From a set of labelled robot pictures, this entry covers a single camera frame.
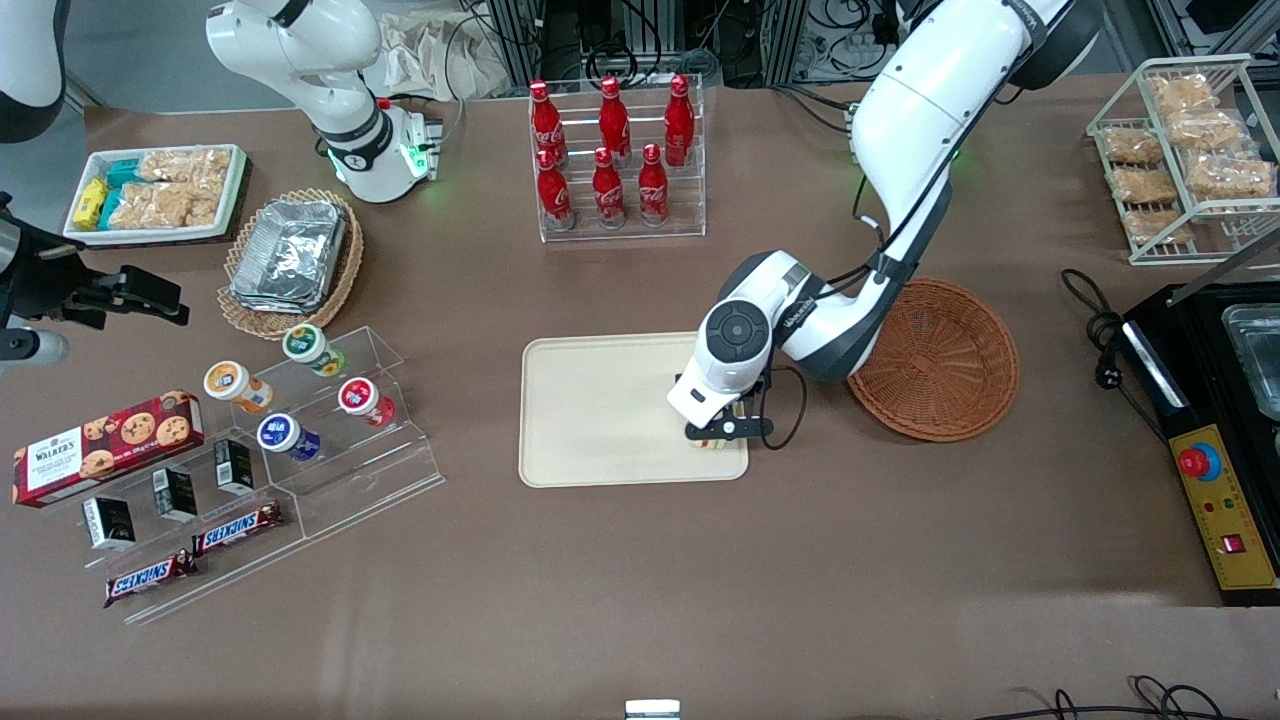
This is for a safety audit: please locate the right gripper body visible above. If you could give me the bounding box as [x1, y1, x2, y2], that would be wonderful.
[0, 195, 106, 364]

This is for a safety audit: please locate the triangle sandwich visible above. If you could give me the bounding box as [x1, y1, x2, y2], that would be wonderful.
[693, 400, 749, 453]

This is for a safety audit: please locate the cream rectangular plastic tray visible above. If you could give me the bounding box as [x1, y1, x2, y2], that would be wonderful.
[518, 332, 750, 489]

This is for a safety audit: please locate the white rectangular snack tray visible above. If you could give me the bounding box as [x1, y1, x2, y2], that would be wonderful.
[63, 144, 249, 247]

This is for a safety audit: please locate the oval light wicker basket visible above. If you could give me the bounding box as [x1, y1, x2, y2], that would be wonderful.
[218, 188, 364, 341]

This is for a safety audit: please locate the round brown wicker basket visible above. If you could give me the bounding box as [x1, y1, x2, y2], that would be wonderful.
[847, 277, 1021, 443]

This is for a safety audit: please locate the yellow snack packet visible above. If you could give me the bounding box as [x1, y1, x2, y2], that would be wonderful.
[72, 178, 109, 231]

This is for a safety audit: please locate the orange lid yogurt cup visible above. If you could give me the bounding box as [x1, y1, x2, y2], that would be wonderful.
[203, 361, 273, 414]

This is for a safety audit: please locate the red Walkers cookie box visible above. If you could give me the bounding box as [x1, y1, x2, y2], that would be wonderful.
[12, 390, 206, 509]

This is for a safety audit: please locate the stack of foil containers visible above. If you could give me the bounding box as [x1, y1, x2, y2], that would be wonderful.
[231, 200, 348, 314]

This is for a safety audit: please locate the green lid yogurt cup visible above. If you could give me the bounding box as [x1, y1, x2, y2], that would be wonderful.
[282, 323, 346, 378]

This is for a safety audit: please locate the blue lid yogurt cup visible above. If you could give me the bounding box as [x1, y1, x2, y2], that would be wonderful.
[257, 414, 322, 462]

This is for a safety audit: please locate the small black carton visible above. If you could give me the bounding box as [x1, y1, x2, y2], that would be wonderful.
[214, 439, 255, 495]
[152, 467, 199, 523]
[82, 496, 136, 551]

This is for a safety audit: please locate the clear acrylic bottle rack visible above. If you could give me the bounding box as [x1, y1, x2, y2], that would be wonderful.
[528, 75, 707, 244]

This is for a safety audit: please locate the red cola bottle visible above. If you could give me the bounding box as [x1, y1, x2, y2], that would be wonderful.
[529, 80, 568, 166]
[537, 148, 576, 231]
[665, 75, 696, 167]
[592, 147, 626, 229]
[599, 76, 632, 161]
[638, 143, 670, 227]

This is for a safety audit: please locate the red lid yogurt cup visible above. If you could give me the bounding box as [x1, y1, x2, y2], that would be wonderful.
[337, 377, 397, 428]

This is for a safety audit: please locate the Snickers chocolate bar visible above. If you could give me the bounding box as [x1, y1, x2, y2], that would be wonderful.
[104, 549, 198, 608]
[192, 500, 284, 557]

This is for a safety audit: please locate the clear acrylic stepped stand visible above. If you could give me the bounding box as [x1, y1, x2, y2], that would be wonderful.
[75, 325, 446, 626]

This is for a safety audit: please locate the crumpled white plastic bag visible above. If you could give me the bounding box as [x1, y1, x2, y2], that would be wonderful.
[380, 12, 511, 101]

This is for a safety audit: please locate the bagged brown pastry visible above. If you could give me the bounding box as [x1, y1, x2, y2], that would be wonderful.
[1103, 127, 1166, 166]
[1110, 167, 1179, 206]
[1150, 75, 1219, 113]
[1183, 152, 1276, 199]
[1125, 208, 1196, 246]
[1165, 110, 1249, 151]

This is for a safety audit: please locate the black sealing machine yellow panel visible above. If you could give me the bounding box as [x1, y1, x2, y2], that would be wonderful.
[1120, 230, 1280, 608]

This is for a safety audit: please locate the shiny metal food container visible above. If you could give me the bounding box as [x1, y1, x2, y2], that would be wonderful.
[1222, 305, 1280, 421]

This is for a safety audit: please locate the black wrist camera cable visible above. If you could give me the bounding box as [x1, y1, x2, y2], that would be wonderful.
[765, 364, 808, 451]

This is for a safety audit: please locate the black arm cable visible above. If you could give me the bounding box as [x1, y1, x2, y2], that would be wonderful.
[852, 170, 951, 293]

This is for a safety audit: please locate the aluminium frame equipment rack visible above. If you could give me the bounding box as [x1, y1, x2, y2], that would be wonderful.
[480, 0, 906, 91]

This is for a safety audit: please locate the black power cable with plug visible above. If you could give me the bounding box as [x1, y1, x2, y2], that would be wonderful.
[1060, 268, 1169, 443]

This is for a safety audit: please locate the white wire shelf rack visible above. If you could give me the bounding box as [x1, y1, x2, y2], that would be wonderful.
[1087, 55, 1280, 266]

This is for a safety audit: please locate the thin black looped cable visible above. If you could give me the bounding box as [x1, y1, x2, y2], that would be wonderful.
[975, 675, 1251, 720]

